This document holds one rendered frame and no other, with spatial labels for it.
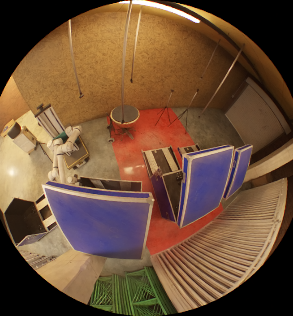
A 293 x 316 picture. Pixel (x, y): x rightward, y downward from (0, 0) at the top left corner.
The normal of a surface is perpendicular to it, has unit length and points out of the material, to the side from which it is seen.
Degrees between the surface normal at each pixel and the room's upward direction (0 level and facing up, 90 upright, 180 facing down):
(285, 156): 90
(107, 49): 90
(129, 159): 0
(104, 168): 0
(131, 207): 38
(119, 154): 0
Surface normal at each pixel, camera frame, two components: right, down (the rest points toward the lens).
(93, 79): 0.34, 0.88
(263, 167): -0.93, 0.25
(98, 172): 0.15, -0.41
